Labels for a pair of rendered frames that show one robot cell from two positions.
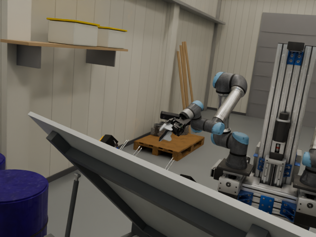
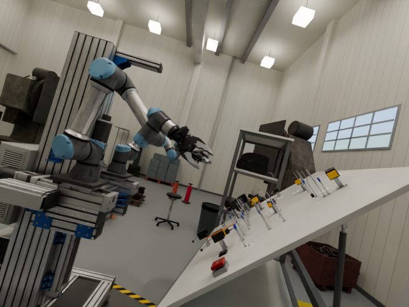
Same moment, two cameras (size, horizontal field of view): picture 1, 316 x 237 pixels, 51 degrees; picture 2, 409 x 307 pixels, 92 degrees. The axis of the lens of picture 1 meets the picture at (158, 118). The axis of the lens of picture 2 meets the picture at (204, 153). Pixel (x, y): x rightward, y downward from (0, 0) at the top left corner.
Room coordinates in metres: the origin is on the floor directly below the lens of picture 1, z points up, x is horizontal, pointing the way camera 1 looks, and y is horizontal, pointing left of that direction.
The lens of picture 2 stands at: (2.15, 0.72, 1.44)
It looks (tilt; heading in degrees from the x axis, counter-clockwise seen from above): 2 degrees up; 244
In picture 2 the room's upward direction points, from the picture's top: 15 degrees clockwise
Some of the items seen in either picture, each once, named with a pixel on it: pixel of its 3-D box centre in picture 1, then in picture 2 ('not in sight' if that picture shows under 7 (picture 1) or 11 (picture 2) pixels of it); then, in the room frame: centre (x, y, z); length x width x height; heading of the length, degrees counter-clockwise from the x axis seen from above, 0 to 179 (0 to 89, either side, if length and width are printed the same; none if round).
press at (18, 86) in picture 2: not in sight; (25, 120); (3.80, -4.90, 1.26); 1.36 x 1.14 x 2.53; 68
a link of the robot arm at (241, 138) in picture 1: (238, 142); (90, 150); (2.22, -0.58, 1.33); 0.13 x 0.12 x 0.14; 51
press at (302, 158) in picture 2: not in sight; (276, 181); (-1.61, -2.73, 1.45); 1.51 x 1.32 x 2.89; 67
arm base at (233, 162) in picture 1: (237, 158); (86, 169); (2.21, -0.58, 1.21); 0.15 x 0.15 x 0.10
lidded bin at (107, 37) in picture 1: (106, 37); not in sight; (4.51, 0.80, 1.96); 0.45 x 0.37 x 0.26; 157
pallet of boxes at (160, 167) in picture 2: not in sight; (164, 169); (-0.40, -8.09, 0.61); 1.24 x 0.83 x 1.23; 157
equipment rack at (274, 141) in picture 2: not in sight; (242, 222); (0.68, -0.93, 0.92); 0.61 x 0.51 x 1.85; 49
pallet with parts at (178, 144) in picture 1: (171, 137); not in sight; (6.29, -0.31, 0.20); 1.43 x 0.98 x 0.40; 157
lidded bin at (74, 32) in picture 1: (73, 33); not in sight; (3.88, 1.07, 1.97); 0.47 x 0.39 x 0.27; 157
